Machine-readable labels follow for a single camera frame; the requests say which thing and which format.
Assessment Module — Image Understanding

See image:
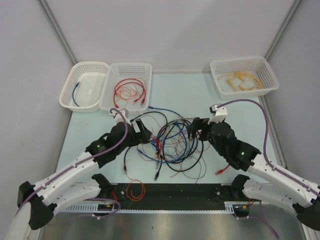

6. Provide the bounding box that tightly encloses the thick red ethernet cable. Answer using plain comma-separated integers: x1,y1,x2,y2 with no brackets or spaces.
215,163,231,176

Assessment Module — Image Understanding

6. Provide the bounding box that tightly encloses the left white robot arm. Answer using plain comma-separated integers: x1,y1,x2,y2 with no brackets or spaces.
17,119,152,230

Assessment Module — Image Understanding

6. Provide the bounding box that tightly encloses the thin red wire in basket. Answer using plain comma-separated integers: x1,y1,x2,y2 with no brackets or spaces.
116,83,142,101

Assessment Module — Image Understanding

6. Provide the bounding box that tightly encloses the black mounting base plate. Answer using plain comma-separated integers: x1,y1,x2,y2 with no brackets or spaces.
97,183,250,211

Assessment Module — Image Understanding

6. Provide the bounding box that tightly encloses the orange thin wire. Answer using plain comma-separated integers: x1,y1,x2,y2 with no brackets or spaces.
125,180,146,201

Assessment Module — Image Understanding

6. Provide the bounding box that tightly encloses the blue cable in left basket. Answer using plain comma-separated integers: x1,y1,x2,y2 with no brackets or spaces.
71,82,81,108

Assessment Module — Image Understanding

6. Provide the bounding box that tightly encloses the thick black ethernet cable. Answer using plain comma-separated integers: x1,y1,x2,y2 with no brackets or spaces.
123,111,203,181

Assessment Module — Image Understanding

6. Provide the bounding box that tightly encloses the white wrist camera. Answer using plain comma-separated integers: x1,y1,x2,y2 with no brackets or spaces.
110,108,131,125
207,104,228,125

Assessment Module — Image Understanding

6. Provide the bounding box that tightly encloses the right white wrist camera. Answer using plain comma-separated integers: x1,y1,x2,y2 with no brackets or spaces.
207,104,228,125

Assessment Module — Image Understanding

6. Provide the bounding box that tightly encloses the middle white plastic basket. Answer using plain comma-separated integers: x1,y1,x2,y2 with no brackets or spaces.
98,62,153,114

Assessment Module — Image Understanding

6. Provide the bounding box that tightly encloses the right white plastic basket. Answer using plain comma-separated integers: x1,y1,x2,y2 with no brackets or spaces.
210,56,280,100

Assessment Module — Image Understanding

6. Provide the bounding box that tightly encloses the yellow cable in basket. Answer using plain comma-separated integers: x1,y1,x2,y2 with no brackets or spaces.
217,71,264,91

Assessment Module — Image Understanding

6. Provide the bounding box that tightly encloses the white plastic basket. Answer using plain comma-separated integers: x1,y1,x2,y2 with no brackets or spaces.
98,62,153,114
210,56,280,100
59,61,109,113

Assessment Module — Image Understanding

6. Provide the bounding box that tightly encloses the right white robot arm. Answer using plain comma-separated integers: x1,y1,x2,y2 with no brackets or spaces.
186,117,320,231

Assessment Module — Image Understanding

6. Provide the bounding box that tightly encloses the white slotted cable duct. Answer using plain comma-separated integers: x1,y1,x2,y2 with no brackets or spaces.
62,202,117,213

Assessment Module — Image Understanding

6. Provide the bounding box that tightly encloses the thick red cable in basket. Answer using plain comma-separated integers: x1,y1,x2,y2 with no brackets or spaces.
113,77,147,109

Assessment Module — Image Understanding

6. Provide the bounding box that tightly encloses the left white plastic basket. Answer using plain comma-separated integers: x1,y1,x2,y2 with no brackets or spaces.
59,61,109,113

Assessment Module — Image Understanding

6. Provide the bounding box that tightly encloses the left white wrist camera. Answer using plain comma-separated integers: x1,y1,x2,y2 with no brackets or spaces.
110,108,131,125

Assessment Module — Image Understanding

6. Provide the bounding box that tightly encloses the thin red wire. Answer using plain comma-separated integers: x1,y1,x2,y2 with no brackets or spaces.
131,113,208,185
116,83,142,101

